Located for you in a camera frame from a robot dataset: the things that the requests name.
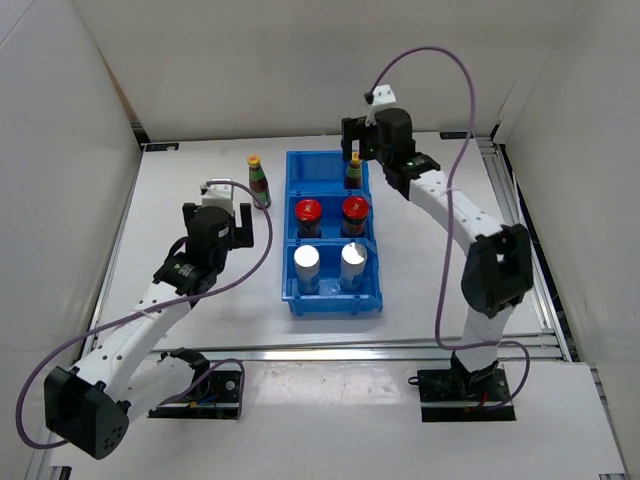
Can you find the purple cable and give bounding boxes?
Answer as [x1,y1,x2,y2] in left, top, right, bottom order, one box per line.
[15,180,275,449]
[363,47,531,411]

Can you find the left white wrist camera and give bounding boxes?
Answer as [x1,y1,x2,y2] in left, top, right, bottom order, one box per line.
[200,179,234,216]

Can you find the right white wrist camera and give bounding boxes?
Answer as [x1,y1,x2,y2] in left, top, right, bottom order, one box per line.
[364,85,397,127]

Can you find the yellow-capped sauce bottle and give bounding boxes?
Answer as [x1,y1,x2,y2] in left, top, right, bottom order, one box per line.
[247,155,271,209]
[344,152,363,190]

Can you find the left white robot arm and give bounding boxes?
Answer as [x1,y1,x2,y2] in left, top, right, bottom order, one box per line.
[44,203,254,460]

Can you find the red-lid chili jar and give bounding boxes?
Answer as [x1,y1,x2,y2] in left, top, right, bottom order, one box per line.
[294,198,322,238]
[341,196,369,238]

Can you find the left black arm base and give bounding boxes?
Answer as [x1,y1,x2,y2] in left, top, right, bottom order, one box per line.
[147,348,246,420]

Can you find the blue far storage bin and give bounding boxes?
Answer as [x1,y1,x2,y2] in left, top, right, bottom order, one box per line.
[284,150,349,196]

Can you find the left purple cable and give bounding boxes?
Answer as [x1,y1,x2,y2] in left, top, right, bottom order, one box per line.
[15,180,275,449]

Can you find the blue middle storage bin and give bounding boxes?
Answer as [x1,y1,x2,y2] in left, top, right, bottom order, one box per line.
[283,194,377,246]

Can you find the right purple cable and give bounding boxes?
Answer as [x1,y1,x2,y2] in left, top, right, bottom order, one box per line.
[363,47,531,411]

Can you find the silver-lid bead jar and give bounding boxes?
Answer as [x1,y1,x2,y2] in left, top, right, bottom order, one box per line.
[339,242,368,291]
[293,245,320,295]

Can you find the aluminium right rail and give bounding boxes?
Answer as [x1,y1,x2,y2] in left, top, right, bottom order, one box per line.
[476,137,575,362]

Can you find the aluminium front rail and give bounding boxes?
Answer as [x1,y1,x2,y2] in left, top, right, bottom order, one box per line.
[199,331,571,368]

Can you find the aluminium left rail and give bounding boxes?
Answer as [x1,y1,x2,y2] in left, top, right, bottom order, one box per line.
[24,420,62,480]

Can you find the blue near storage bin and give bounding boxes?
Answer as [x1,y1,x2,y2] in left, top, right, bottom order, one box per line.
[281,239,383,316]

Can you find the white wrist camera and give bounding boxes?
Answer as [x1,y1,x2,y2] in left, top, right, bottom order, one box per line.
[200,179,234,216]
[364,85,397,127]

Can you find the aluminium rail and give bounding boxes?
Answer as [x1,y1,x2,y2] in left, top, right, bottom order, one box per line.
[24,420,62,480]
[199,331,571,368]
[476,137,575,362]

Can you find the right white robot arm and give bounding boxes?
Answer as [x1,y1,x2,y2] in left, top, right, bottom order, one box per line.
[341,108,533,400]

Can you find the blue storage bin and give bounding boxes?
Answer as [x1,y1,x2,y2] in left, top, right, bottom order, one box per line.
[283,194,377,246]
[281,239,383,316]
[284,150,349,196]

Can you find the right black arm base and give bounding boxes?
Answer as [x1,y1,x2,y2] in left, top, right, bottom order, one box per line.
[407,368,516,423]

